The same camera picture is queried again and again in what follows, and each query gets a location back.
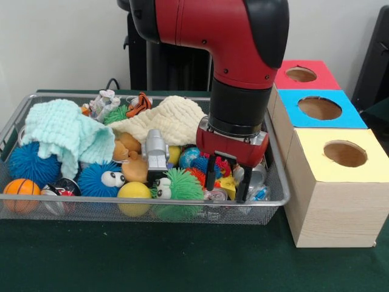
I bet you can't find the shallow clear mesh bin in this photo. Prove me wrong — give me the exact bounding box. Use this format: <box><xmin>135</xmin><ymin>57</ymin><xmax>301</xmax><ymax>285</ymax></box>
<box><xmin>0</xmin><ymin>91</ymin><xmax>291</xmax><ymax>226</ymax></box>

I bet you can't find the large green spiky ball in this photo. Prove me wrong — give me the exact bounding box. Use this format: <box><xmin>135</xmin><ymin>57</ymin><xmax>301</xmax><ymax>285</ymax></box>
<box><xmin>152</xmin><ymin>169</ymin><xmax>205</xmax><ymax>220</ymax></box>

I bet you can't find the dark green table cloth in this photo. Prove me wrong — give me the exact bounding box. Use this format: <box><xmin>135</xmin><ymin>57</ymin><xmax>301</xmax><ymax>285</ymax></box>
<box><xmin>0</xmin><ymin>89</ymin><xmax>389</xmax><ymax>292</ymax></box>

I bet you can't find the crushed silver soda can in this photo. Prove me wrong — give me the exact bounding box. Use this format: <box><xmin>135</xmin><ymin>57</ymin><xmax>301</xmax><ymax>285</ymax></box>
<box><xmin>233</xmin><ymin>161</ymin><xmax>268</xmax><ymax>192</ymax></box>

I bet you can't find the cream waffle cloth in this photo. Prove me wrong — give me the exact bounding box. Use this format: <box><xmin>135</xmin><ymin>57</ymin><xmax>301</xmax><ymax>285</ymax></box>
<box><xmin>108</xmin><ymin>96</ymin><xmax>208</xmax><ymax>147</ymax></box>

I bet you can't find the black flat panel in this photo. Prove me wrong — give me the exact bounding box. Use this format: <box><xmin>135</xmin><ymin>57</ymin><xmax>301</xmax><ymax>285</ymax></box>
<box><xmin>351</xmin><ymin>5</ymin><xmax>389</xmax><ymax>113</ymax></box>

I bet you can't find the green cloth side table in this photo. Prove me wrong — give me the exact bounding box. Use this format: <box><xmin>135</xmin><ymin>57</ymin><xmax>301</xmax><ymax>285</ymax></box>
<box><xmin>368</xmin><ymin>97</ymin><xmax>389</xmax><ymax>136</ymax></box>

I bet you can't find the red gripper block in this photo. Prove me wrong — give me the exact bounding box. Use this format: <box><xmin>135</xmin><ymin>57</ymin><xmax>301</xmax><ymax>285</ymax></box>
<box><xmin>196</xmin><ymin>119</ymin><xmax>269</xmax><ymax>203</ymax></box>

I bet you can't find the blue spiky ball with eyes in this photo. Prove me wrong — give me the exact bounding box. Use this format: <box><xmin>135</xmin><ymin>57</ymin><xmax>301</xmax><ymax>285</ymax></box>
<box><xmin>77</xmin><ymin>161</ymin><xmax>127</xmax><ymax>198</ymax></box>

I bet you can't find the grey metal toy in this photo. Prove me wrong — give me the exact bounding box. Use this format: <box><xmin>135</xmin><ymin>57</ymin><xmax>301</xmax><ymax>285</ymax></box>
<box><xmin>143</xmin><ymin>129</ymin><xmax>171</xmax><ymax>181</ymax></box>

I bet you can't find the yellow ball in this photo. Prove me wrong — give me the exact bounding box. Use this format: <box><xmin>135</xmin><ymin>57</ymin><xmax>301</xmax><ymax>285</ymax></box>
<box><xmin>117</xmin><ymin>182</ymin><xmax>153</xmax><ymax>218</ymax></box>

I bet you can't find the black pedestal stand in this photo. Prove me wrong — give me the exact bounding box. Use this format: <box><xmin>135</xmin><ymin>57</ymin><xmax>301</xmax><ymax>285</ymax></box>
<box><xmin>117</xmin><ymin>0</ymin><xmax>213</xmax><ymax>92</ymax></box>

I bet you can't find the light blue waffle cloth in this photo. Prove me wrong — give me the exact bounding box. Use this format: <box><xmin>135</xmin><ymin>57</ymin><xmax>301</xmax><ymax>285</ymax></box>
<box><xmin>21</xmin><ymin>99</ymin><xmax>116</xmax><ymax>180</ymax></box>

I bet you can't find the orange basketball toy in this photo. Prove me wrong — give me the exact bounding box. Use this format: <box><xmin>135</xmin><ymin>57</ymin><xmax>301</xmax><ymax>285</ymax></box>
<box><xmin>3</xmin><ymin>178</ymin><xmax>42</xmax><ymax>214</ymax></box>

